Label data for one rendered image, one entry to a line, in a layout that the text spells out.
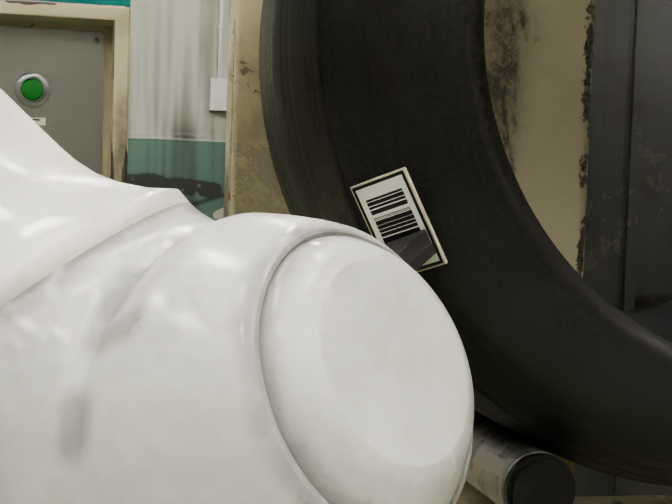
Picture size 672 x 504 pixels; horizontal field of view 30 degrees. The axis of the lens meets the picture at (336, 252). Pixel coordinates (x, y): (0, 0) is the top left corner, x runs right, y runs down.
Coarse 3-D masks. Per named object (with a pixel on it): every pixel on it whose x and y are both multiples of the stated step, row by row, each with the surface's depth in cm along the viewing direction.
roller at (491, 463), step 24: (480, 432) 83; (504, 432) 82; (480, 456) 80; (504, 456) 77; (528, 456) 76; (552, 456) 76; (480, 480) 80; (504, 480) 76; (528, 480) 75; (552, 480) 75
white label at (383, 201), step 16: (384, 176) 71; (400, 176) 70; (352, 192) 72; (368, 192) 72; (384, 192) 71; (400, 192) 71; (416, 192) 70; (368, 208) 72; (384, 208) 72; (400, 208) 71; (416, 208) 71; (368, 224) 73; (384, 224) 72; (400, 224) 72; (416, 224) 71; (384, 240) 72; (432, 240) 71; (432, 256) 71
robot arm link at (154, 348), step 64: (0, 128) 33; (0, 192) 32; (64, 192) 33; (128, 192) 33; (0, 256) 31; (64, 256) 30; (128, 256) 31; (192, 256) 29; (256, 256) 28; (320, 256) 29; (384, 256) 30; (0, 320) 30; (64, 320) 30; (128, 320) 29; (192, 320) 28; (256, 320) 27; (320, 320) 27; (384, 320) 29; (448, 320) 31; (0, 384) 29; (64, 384) 29; (128, 384) 28; (192, 384) 27; (256, 384) 27; (320, 384) 27; (384, 384) 28; (448, 384) 30; (0, 448) 29; (64, 448) 29; (128, 448) 27; (192, 448) 27; (256, 448) 27; (320, 448) 27; (384, 448) 27; (448, 448) 29
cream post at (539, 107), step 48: (528, 0) 112; (576, 0) 113; (528, 48) 112; (576, 48) 113; (528, 96) 113; (576, 96) 114; (528, 144) 113; (576, 144) 114; (528, 192) 113; (576, 192) 114; (576, 240) 114
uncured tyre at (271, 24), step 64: (320, 0) 72; (384, 0) 70; (448, 0) 69; (320, 64) 73; (384, 64) 70; (448, 64) 70; (320, 128) 74; (384, 128) 71; (448, 128) 70; (320, 192) 77; (448, 192) 70; (512, 192) 70; (448, 256) 71; (512, 256) 71; (512, 320) 72; (576, 320) 72; (640, 320) 103; (512, 384) 74; (576, 384) 73; (640, 384) 73; (576, 448) 77; (640, 448) 76
